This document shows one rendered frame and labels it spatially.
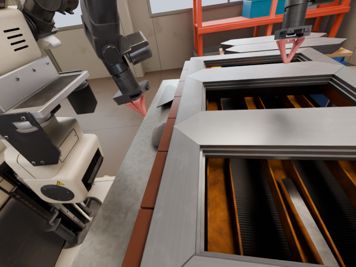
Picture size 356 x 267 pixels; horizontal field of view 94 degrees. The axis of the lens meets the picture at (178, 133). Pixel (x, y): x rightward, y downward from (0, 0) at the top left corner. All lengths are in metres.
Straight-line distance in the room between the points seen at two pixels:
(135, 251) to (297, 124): 0.54
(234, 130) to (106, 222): 0.49
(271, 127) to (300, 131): 0.07
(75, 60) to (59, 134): 3.74
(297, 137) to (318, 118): 0.12
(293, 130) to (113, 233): 0.61
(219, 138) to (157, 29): 3.35
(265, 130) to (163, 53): 3.39
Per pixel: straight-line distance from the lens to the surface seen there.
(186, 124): 0.56
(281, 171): 0.69
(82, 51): 4.22
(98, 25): 0.39
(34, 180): 0.70
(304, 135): 0.57
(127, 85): 0.50
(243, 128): 0.55
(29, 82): 0.58
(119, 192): 0.66
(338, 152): 0.59
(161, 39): 3.74
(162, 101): 1.01
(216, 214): 0.56
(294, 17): 0.67
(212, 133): 0.52
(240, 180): 0.79
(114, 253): 0.58
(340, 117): 0.69
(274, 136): 0.54
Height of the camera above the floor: 1.19
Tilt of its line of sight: 39 degrees down
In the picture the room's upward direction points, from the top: 9 degrees counter-clockwise
